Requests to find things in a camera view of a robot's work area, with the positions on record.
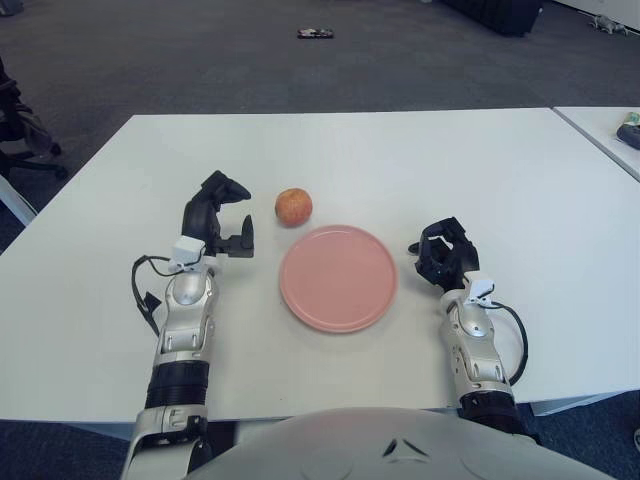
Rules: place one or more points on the black office chair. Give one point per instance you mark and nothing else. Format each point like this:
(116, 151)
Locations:
(20, 125)

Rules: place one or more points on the grey toy figure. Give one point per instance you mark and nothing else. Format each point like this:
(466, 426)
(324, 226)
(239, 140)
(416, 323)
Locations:
(607, 24)

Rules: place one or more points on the white furniture panel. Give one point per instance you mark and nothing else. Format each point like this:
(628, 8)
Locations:
(15, 200)

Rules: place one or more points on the red yellow apple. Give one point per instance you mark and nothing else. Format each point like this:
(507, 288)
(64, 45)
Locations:
(294, 207)

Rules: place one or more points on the black box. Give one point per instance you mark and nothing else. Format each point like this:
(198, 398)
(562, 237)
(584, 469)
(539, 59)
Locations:
(495, 15)

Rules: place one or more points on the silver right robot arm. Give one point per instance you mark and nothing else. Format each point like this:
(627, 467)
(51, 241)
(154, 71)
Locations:
(475, 340)

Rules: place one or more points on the grey shoe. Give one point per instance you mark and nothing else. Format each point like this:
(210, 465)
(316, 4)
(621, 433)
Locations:
(637, 440)

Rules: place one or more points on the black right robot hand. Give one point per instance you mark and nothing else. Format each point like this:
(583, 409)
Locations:
(450, 260)

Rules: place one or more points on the pink round plate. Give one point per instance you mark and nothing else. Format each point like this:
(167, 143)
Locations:
(338, 280)

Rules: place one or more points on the silver robot torso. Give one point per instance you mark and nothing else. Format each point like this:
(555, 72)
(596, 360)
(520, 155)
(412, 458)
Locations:
(350, 445)

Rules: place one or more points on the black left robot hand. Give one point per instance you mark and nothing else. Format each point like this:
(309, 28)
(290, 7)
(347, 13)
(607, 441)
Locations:
(200, 215)

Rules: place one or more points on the flat dark object on floor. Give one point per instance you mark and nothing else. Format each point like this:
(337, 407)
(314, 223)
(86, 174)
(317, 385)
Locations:
(315, 34)

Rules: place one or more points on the green paper item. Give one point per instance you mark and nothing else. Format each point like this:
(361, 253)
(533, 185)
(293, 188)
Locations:
(634, 118)

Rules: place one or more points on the dark grey handheld controller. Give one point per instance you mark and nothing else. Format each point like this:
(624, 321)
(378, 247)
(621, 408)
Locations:
(630, 133)

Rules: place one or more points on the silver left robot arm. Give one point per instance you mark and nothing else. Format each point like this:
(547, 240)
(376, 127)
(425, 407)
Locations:
(187, 310)

